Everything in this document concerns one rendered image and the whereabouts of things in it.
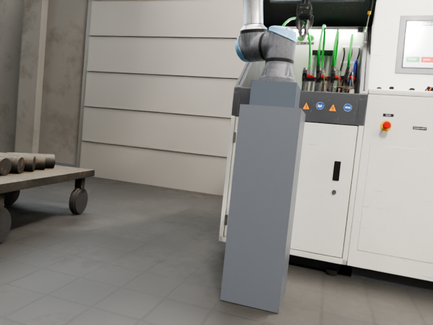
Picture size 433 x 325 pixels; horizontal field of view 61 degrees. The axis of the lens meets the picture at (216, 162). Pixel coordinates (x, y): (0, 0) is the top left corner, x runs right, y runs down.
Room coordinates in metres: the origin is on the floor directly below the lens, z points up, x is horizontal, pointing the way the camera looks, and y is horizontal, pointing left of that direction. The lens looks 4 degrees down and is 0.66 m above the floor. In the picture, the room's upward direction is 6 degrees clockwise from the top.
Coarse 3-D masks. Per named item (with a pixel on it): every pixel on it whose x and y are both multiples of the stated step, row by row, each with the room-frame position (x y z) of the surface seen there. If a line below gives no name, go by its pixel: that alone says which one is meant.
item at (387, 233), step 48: (384, 0) 2.20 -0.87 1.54; (432, 0) 2.12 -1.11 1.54; (384, 48) 2.12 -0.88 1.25; (384, 96) 1.85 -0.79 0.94; (384, 144) 1.84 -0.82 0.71; (432, 144) 1.77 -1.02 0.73; (384, 192) 1.83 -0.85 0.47; (432, 192) 1.76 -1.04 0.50; (384, 240) 1.82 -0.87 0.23; (432, 240) 1.76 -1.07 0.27; (432, 288) 1.78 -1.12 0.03
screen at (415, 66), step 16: (400, 16) 2.15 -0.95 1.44; (416, 16) 2.12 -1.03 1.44; (432, 16) 2.09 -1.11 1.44; (400, 32) 2.12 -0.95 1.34; (416, 32) 2.09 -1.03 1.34; (432, 32) 2.07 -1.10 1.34; (400, 48) 2.09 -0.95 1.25; (416, 48) 2.07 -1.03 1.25; (432, 48) 2.04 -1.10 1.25; (400, 64) 2.07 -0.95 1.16; (416, 64) 2.04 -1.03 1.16; (432, 64) 2.02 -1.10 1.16
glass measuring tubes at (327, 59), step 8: (320, 56) 2.44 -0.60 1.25; (328, 56) 2.45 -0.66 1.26; (312, 64) 2.48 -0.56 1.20; (320, 64) 2.45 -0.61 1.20; (328, 64) 2.45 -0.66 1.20; (312, 72) 2.46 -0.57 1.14; (328, 72) 2.45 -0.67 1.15; (312, 88) 2.46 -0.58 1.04; (320, 88) 2.46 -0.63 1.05; (328, 88) 2.42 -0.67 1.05
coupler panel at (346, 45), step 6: (342, 42) 2.43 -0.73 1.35; (348, 42) 2.42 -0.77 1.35; (354, 42) 2.41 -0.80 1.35; (360, 42) 2.40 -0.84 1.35; (342, 48) 2.43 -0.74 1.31; (348, 48) 2.42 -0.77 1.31; (354, 48) 2.41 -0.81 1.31; (360, 48) 2.40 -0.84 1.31; (342, 54) 2.43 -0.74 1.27; (348, 54) 2.42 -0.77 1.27; (354, 54) 2.41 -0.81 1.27; (360, 54) 2.40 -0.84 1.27; (342, 66) 2.42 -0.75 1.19; (342, 72) 2.43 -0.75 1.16; (354, 72) 2.40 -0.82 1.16; (336, 84) 2.44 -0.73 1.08; (348, 84) 2.41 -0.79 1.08; (354, 84) 2.40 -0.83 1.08
